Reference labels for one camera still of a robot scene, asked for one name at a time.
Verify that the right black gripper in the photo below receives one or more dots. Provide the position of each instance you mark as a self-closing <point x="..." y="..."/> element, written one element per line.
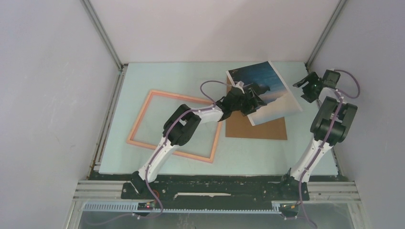
<point x="313" y="78"/>

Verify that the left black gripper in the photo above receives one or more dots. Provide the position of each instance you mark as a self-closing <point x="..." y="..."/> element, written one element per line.
<point x="254" y="102"/>

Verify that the landscape photo print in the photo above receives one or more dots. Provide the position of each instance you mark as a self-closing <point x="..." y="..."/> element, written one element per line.
<point x="280" y="100"/>

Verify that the brown backing board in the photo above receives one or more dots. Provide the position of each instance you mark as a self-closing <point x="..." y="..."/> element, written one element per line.
<point x="239" y="126"/>

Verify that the clear glass pane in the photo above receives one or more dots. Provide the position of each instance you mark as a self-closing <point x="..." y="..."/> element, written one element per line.
<point x="159" y="111"/>

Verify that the orange wooden picture frame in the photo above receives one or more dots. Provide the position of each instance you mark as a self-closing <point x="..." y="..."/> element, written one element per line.
<point x="139" y="118"/>

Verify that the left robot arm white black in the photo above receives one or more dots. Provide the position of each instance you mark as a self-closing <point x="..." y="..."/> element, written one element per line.
<point x="182" y="124"/>

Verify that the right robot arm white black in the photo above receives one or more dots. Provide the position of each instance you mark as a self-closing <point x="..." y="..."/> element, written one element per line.
<point x="329" y="127"/>

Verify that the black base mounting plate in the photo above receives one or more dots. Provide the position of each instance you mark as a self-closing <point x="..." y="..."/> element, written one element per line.
<point x="232" y="203"/>

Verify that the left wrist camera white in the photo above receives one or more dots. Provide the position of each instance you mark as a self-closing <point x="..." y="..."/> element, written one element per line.
<point x="239" y="85"/>

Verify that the right aluminium corner post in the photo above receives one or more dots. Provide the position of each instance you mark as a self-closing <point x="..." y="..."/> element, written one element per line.
<point x="325" y="33"/>

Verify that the aluminium corner post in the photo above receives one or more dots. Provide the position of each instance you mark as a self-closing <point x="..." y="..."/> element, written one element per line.
<point x="325" y="33"/>
<point x="97" y="23"/>

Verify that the left aluminium corner post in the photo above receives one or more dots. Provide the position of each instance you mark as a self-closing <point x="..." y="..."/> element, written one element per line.
<point x="97" y="23"/>

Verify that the grey cable duct strip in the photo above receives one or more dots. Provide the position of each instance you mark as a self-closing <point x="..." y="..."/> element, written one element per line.
<point x="133" y="207"/>

